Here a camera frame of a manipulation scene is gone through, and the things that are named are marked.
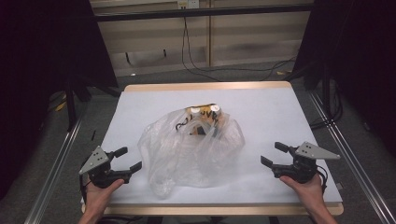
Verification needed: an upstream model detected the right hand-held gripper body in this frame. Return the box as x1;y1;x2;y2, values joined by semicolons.
279;141;342;185

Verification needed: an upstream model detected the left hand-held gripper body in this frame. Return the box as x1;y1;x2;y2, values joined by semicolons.
78;145;132;189

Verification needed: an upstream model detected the clear plastic bag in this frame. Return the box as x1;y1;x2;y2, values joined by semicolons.
137;105;247;200

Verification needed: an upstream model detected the orange juice bottle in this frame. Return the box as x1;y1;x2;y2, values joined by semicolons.
206;104;226;133
188;105;208;136

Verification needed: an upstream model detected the yellow box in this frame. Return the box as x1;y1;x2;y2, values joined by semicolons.
186;103;218;110

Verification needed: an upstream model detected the person's right hand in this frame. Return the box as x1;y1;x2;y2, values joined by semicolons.
278;174;327;217

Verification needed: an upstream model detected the person's left hand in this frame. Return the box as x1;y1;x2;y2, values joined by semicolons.
83;178;125;217

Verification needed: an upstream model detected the white table mat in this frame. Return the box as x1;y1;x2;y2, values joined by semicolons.
80;87;344;205

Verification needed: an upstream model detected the black metal stand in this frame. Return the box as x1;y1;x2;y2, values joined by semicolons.
303;60;333;125
64;73;92;133

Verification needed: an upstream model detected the wooden table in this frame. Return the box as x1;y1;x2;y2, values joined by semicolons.
81;80;345;217

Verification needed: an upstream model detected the black curtain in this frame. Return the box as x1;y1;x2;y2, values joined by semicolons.
0;0;120;200
292;0;396;158

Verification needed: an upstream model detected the black horizontal bar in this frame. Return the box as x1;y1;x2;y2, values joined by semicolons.
92;3;314;22

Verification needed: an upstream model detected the left hand-held gripper cable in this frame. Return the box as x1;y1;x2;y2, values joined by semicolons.
78;174;92;203

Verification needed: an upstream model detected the aluminium floor rail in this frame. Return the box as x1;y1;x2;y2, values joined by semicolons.
23;113;84;224
307;90;396;224

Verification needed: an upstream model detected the bundle of black floor cables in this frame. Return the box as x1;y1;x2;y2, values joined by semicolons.
309;79;344;131

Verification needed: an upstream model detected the black hanging cable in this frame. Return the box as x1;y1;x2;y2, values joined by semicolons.
181;16;297;82

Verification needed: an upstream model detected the wall power outlet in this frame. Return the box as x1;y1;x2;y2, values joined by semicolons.
177;0;200;9

